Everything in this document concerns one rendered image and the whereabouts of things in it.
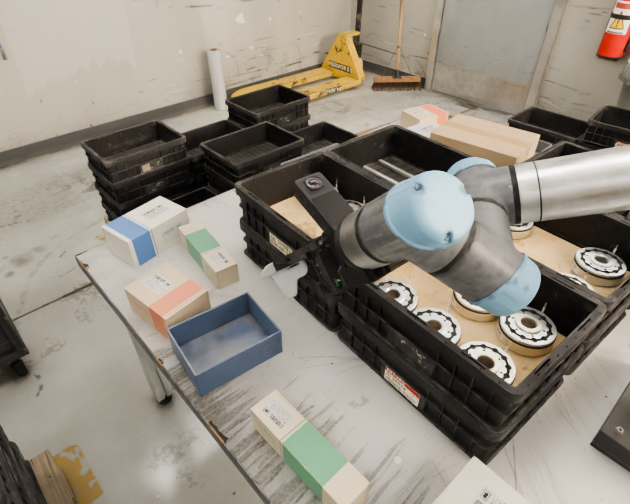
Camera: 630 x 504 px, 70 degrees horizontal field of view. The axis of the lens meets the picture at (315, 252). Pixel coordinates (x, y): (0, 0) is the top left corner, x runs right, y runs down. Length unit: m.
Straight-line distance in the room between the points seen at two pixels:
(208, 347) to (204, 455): 0.73
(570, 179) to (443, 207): 0.20
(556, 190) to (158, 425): 1.56
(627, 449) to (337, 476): 0.51
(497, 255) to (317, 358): 0.61
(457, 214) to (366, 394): 0.60
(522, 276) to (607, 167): 0.17
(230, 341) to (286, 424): 0.28
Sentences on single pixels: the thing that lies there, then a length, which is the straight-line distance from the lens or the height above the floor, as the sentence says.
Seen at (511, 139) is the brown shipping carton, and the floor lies 0.86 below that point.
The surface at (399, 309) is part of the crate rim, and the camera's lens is 0.81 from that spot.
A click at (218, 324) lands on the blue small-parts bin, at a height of 0.71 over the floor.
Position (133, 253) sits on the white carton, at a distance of 1.30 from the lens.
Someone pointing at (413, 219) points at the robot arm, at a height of 1.27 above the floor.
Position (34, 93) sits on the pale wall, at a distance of 3.81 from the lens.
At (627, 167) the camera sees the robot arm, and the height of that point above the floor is 1.27.
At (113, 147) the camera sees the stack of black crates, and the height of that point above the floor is 0.52.
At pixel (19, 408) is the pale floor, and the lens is 2.09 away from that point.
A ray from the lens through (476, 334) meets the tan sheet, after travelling 0.95.
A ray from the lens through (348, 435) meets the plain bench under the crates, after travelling 0.92.
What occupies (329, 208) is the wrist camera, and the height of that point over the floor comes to 1.18.
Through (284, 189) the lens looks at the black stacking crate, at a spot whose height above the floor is 0.86.
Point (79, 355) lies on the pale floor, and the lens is 2.15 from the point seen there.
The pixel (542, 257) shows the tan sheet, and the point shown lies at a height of 0.83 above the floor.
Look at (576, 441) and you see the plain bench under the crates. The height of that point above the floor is 0.70.
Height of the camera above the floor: 1.50
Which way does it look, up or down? 39 degrees down
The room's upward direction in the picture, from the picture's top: straight up
